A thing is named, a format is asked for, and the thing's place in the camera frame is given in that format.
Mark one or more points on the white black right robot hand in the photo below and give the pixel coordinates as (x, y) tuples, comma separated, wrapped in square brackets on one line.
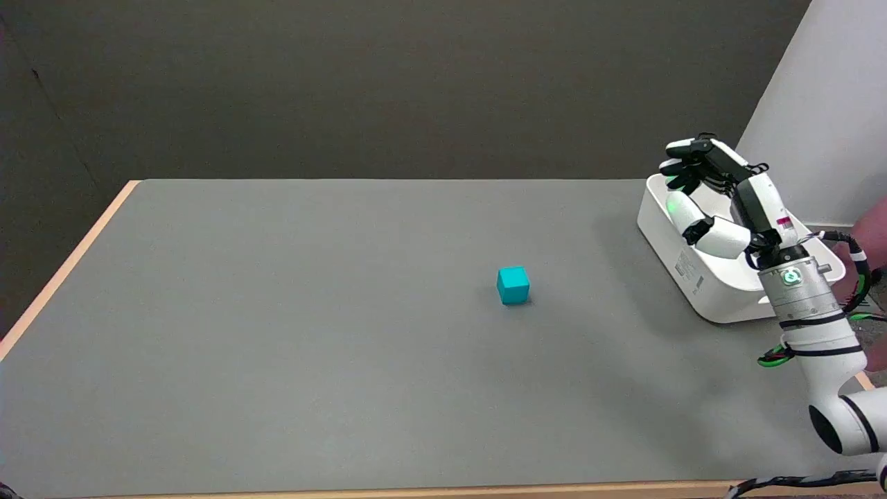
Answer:
[(755, 201)]

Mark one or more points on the blue wooden cube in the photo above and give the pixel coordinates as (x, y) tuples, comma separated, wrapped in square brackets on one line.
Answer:
[(513, 285)]

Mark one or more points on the white plastic bin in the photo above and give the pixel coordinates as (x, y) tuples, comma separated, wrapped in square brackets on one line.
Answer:
[(700, 274)]

